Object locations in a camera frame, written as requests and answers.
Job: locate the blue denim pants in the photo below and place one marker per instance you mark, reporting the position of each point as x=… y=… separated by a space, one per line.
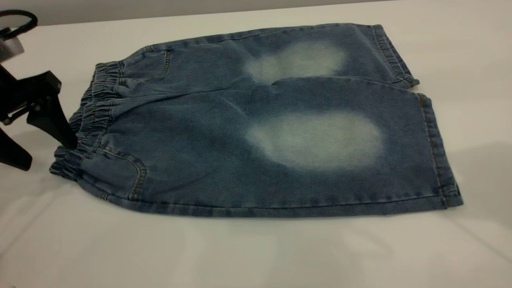
x=224 y=132

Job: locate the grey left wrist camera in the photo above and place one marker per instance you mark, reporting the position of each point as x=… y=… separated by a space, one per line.
x=10 y=48

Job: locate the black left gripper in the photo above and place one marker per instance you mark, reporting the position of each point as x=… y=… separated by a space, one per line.
x=20 y=96

